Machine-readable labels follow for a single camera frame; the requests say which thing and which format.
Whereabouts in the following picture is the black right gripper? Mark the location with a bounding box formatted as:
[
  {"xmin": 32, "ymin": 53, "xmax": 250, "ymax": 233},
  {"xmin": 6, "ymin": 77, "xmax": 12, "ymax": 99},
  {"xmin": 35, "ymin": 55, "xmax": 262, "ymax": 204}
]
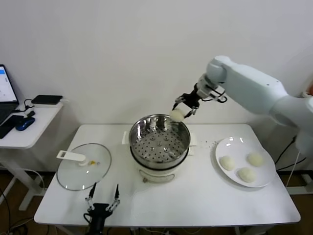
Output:
[{"xmin": 172, "ymin": 84, "xmax": 203, "ymax": 119}]

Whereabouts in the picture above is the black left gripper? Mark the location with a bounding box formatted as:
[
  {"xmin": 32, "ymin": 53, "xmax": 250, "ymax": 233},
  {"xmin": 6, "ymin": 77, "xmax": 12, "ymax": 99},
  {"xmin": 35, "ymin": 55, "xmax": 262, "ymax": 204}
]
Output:
[{"xmin": 85, "ymin": 182, "xmax": 121, "ymax": 235}]

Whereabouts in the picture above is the white steamed baozi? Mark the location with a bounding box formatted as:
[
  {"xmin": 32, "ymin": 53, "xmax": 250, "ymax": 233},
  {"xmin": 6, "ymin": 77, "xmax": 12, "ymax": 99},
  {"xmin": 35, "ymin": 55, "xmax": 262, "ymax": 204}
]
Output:
[
  {"xmin": 220, "ymin": 156, "xmax": 236, "ymax": 171},
  {"xmin": 237, "ymin": 167, "xmax": 257, "ymax": 183},
  {"xmin": 247, "ymin": 152, "xmax": 265, "ymax": 167},
  {"xmin": 170, "ymin": 109, "xmax": 186, "ymax": 122}
]

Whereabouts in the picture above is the perforated steel steamer basket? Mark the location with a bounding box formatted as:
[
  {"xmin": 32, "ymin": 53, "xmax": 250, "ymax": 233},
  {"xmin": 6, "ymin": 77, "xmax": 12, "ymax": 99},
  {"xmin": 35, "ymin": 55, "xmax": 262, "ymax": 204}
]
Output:
[{"xmin": 129, "ymin": 114, "xmax": 191, "ymax": 165}]

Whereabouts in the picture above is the white electric cooking pot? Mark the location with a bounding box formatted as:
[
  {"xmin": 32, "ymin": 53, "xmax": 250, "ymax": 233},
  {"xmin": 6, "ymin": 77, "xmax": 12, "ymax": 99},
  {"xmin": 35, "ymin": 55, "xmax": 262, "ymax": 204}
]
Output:
[{"xmin": 121, "ymin": 131, "xmax": 198, "ymax": 184}]

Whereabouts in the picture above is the white side table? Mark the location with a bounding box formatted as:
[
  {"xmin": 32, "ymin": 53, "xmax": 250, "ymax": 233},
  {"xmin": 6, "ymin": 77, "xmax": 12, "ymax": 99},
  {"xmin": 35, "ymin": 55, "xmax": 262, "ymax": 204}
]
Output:
[{"xmin": 0, "ymin": 101, "xmax": 66, "ymax": 212}]

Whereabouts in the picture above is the white round plate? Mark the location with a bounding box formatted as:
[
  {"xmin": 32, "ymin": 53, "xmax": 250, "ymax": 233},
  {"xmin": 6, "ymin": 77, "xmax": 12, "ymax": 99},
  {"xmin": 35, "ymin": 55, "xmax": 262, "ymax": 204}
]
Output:
[{"xmin": 215, "ymin": 136, "xmax": 276, "ymax": 188}]

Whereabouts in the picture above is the blue computer mouse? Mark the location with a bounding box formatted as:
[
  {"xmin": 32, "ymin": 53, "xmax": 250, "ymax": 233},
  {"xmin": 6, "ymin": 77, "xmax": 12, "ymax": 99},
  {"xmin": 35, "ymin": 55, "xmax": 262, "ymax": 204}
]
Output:
[{"xmin": 15, "ymin": 117, "xmax": 36, "ymax": 131}]

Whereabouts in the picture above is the black flat box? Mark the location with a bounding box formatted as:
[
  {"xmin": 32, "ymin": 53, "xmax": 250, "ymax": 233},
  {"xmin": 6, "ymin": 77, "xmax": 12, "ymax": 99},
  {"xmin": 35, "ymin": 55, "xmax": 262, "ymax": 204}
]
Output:
[{"xmin": 31, "ymin": 94, "xmax": 63, "ymax": 106}]

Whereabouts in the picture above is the black smartphone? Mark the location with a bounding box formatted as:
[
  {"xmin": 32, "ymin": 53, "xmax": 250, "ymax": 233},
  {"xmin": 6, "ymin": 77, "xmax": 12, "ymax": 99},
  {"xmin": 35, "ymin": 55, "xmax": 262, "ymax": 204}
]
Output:
[{"xmin": 0, "ymin": 115, "xmax": 25, "ymax": 140}]

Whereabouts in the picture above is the black laptop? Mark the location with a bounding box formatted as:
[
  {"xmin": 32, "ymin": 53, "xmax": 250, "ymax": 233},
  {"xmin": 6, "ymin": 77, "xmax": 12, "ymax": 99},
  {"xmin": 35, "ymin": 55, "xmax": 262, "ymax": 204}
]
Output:
[{"xmin": 0, "ymin": 65, "xmax": 20, "ymax": 126}]

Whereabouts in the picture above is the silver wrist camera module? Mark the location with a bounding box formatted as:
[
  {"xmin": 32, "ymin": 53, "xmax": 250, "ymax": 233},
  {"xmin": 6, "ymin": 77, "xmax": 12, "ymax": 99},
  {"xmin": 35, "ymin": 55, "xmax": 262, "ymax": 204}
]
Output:
[{"xmin": 197, "ymin": 82, "xmax": 221, "ymax": 100}]

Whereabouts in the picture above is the glass lid with white handle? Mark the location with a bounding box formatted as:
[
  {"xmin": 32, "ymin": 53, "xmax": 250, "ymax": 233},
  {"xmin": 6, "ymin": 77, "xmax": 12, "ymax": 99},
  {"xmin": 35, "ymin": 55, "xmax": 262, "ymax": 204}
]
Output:
[{"xmin": 56, "ymin": 143, "xmax": 112, "ymax": 191}]

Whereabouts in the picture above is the white floor cable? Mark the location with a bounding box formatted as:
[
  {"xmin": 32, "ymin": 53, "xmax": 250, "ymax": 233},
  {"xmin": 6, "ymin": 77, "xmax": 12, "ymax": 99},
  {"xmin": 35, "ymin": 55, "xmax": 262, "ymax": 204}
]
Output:
[{"xmin": 23, "ymin": 168, "xmax": 48, "ymax": 191}]

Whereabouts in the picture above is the black cable with adapter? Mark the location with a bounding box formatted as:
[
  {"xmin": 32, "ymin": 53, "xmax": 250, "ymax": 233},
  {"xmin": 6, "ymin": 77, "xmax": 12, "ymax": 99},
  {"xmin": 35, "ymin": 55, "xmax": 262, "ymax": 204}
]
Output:
[{"xmin": 274, "ymin": 137, "xmax": 308, "ymax": 172}]

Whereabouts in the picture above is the thin black desk cable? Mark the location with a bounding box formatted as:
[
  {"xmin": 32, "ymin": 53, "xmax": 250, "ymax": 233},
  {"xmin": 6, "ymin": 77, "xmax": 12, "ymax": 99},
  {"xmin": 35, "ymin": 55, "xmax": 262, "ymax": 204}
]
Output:
[{"xmin": 13, "ymin": 98, "xmax": 35, "ymax": 114}]

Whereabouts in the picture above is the white hanging cable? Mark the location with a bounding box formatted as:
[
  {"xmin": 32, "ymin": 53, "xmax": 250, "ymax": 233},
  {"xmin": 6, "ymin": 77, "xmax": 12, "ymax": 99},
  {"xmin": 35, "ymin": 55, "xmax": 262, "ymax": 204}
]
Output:
[{"xmin": 285, "ymin": 151, "xmax": 301, "ymax": 188}]

